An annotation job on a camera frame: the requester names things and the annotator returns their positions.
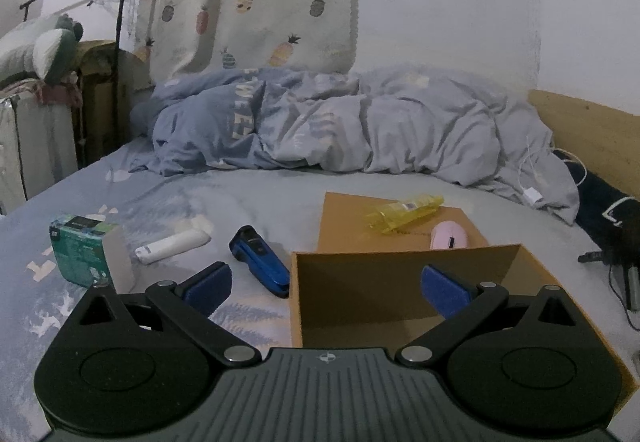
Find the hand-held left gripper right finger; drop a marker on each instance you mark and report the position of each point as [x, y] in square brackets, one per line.
[442, 289]

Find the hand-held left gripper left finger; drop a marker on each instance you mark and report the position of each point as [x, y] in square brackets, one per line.
[207, 284]

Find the brown cardboard box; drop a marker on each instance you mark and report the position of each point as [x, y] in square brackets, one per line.
[360, 287]

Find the yellow plastic bottle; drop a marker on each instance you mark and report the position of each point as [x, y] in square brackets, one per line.
[400, 214]

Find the white tube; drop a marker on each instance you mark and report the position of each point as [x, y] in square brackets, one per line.
[170, 247]

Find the pink computer mouse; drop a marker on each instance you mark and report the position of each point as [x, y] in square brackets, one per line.
[445, 234]

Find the blue electric shaver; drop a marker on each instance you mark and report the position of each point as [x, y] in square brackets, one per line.
[260, 262]

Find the white charger plug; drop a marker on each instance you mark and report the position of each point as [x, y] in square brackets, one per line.
[532, 196]

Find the green packaged box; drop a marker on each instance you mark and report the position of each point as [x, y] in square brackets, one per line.
[80, 247]

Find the grey-blue quilt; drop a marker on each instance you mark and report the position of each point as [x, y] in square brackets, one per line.
[400, 131]

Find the black tripod stand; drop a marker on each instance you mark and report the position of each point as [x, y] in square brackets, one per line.
[620, 267]

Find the dark cloth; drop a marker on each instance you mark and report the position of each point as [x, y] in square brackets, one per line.
[600, 202]

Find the wooden headboard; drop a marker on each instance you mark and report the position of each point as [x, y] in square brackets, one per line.
[590, 141]

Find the white storage bag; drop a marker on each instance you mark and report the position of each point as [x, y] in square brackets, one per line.
[30, 146]

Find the pink cloth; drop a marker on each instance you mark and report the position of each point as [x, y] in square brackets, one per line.
[60, 94]

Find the black metal clothes rack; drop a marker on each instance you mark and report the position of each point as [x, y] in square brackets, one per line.
[118, 21]

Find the green white plush toy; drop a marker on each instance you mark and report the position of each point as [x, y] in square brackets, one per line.
[52, 51]

